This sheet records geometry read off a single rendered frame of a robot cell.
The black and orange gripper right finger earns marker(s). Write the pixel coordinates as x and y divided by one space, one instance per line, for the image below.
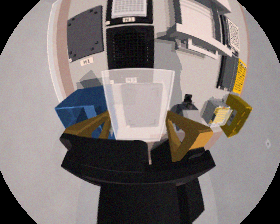
196 135

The yellow open-top bin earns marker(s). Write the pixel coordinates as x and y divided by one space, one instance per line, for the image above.
238 113

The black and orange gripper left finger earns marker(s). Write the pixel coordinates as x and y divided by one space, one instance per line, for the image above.
86 127

